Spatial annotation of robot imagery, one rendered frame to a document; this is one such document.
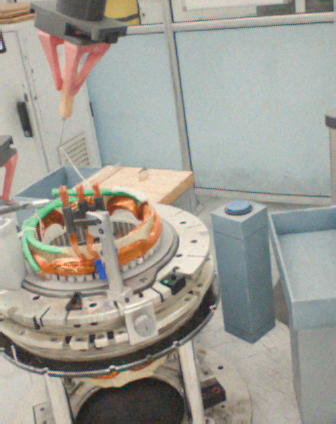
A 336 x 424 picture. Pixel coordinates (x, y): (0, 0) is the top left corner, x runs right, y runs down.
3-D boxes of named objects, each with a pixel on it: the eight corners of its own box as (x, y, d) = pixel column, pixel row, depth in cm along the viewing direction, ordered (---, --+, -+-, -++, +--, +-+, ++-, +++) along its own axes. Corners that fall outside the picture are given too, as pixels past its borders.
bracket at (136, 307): (125, 337, 73) (118, 301, 71) (152, 327, 74) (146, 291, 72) (131, 345, 71) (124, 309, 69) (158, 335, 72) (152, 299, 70)
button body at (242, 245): (252, 345, 110) (240, 222, 100) (224, 331, 115) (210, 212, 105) (276, 326, 114) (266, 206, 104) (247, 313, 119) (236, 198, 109)
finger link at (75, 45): (68, 107, 71) (81, 29, 66) (23, 85, 73) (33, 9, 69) (102, 97, 76) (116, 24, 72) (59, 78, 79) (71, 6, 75)
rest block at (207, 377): (191, 393, 95) (188, 366, 93) (178, 372, 100) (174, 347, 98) (216, 383, 96) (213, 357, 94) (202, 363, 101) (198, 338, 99)
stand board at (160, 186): (53, 215, 111) (50, 203, 110) (109, 176, 126) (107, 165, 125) (145, 227, 101) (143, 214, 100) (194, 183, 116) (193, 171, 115)
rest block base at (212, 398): (198, 411, 94) (197, 402, 93) (178, 381, 101) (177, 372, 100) (227, 400, 95) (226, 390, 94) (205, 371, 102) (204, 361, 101)
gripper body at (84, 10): (93, 45, 66) (106, -23, 63) (25, 17, 70) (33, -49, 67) (127, 40, 72) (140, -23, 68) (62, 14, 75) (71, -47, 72)
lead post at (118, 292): (125, 303, 71) (107, 214, 66) (107, 299, 72) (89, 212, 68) (133, 295, 72) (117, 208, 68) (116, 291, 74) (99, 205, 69)
